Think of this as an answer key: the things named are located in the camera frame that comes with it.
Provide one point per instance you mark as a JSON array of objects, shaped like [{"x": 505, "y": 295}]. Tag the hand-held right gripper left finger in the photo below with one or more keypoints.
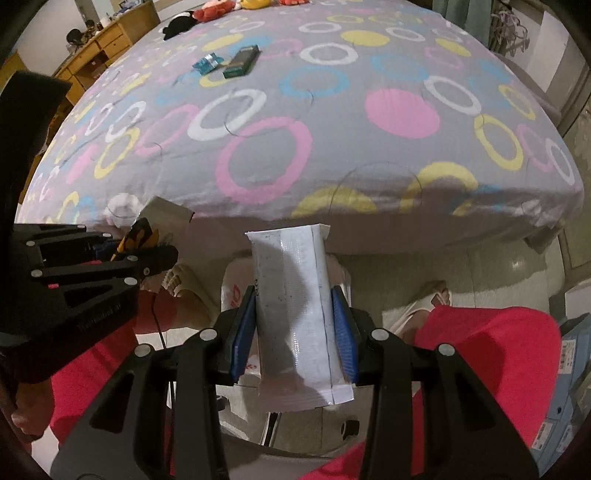
[{"x": 242, "y": 337}]

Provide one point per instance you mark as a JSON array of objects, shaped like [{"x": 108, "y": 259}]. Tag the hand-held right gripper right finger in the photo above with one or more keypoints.
[{"x": 344, "y": 332}]

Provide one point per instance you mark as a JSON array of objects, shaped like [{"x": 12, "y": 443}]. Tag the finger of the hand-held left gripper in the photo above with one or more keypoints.
[
  {"x": 92, "y": 281},
  {"x": 64, "y": 242}
]

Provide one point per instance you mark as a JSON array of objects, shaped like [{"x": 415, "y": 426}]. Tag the white red-print plastic bag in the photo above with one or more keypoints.
[{"x": 231, "y": 295}]

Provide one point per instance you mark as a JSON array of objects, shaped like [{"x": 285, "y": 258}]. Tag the white plastic wrapper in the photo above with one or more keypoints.
[{"x": 291, "y": 300}]

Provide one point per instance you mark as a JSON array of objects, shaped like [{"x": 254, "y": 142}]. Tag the orange snack packet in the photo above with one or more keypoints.
[{"x": 138, "y": 235}]

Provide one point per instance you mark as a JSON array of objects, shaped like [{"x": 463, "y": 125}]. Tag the person's left hand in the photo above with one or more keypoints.
[{"x": 30, "y": 410}]

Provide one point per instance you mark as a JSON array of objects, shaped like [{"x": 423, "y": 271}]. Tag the yellow wooden wardrobe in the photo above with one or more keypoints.
[{"x": 11, "y": 71}]

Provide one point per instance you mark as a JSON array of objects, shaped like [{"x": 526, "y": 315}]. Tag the beige slipper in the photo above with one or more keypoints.
[
  {"x": 182, "y": 281},
  {"x": 427, "y": 302}
]

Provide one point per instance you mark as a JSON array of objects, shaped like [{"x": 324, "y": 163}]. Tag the wooden desk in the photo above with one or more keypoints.
[{"x": 104, "y": 46}]

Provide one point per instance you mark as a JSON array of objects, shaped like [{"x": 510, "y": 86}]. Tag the black plush toy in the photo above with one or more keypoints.
[{"x": 178, "y": 26}]

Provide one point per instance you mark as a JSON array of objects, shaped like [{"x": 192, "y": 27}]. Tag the blue foil wrapper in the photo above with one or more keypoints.
[{"x": 207, "y": 63}]

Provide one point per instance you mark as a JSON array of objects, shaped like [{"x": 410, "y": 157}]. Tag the dark green box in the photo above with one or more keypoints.
[{"x": 240, "y": 62}]

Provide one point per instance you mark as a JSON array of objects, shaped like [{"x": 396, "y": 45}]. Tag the blue printed carton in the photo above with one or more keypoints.
[{"x": 572, "y": 369}]

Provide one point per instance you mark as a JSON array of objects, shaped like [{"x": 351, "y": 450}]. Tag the yellow plush toy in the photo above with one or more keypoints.
[{"x": 255, "y": 3}]

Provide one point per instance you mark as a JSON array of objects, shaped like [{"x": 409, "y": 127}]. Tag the small red plush toy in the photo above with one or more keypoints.
[{"x": 293, "y": 2}]

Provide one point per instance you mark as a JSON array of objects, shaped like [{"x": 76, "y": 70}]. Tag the green leaf-print curtain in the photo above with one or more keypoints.
[{"x": 459, "y": 14}]

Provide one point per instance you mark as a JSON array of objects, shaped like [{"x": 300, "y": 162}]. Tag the white board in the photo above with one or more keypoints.
[{"x": 556, "y": 46}]

